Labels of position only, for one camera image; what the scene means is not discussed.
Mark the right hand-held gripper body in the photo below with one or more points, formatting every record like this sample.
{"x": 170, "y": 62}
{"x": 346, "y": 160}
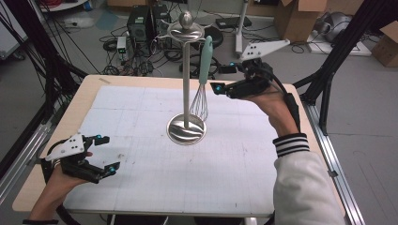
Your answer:
{"x": 255, "y": 73}

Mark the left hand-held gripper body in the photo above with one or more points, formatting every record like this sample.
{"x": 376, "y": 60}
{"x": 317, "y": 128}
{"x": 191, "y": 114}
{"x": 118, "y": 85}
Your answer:
{"x": 67, "y": 148}

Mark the steel utensil stand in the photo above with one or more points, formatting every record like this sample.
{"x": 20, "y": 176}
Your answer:
{"x": 186, "y": 93}

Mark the person's right hand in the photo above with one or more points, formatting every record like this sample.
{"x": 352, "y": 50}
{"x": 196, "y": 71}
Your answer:
{"x": 277, "y": 109}

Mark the person's left hand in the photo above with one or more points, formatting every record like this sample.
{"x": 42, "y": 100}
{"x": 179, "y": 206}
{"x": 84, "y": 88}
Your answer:
{"x": 51, "y": 197}

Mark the black round stool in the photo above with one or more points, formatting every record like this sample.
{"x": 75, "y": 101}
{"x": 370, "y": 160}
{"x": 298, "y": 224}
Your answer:
{"x": 217, "y": 36}

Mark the white stand leg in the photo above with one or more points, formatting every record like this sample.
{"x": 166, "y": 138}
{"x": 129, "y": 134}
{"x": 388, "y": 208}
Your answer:
{"x": 239, "y": 31}

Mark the flat black device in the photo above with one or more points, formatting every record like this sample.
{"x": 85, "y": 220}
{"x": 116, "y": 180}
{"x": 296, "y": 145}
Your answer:
{"x": 233, "y": 22}

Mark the beige tape strip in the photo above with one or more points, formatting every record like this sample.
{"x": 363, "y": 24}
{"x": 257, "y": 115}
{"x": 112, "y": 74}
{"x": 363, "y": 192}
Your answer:
{"x": 104, "y": 81}

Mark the open tall cardboard box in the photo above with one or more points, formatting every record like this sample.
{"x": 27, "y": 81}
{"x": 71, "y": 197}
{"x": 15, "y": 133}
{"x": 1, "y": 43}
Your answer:
{"x": 297, "y": 22}

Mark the white grid mat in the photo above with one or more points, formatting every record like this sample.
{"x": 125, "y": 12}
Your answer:
{"x": 187, "y": 175}

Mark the narrow black computer tower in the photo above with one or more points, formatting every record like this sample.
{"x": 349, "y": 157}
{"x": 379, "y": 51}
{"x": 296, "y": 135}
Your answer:
{"x": 161, "y": 18}

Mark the grey round appliance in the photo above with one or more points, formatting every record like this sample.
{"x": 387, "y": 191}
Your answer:
{"x": 336, "y": 26}

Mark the large black computer tower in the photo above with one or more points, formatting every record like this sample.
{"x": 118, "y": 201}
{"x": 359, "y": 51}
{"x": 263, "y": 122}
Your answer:
{"x": 139, "y": 28}

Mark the small grey power box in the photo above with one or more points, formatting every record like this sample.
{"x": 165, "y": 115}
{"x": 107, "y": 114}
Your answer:
{"x": 121, "y": 43}

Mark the white flat board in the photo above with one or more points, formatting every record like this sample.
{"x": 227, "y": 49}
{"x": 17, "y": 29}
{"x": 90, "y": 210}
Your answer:
{"x": 359, "y": 50}

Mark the small cardboard box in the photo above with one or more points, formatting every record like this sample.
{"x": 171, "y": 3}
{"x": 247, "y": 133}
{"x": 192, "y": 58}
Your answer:
{"x": 386, "y": 47}

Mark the white round table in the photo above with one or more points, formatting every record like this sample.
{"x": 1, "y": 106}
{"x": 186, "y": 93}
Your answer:
{"x": 62, "y": 4}

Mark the aluminium rail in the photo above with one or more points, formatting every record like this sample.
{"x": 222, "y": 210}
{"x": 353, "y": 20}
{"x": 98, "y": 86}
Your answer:
{"x": 325, "y": 131}
{"x": 22, "y": 156}

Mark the black angled frame post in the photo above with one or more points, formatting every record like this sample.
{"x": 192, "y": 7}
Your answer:
{"x": 334, "y": 59}

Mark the grey metal bracket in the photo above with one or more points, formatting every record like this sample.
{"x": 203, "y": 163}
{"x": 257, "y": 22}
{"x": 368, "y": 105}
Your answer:
{"x": 333, "y": 173}

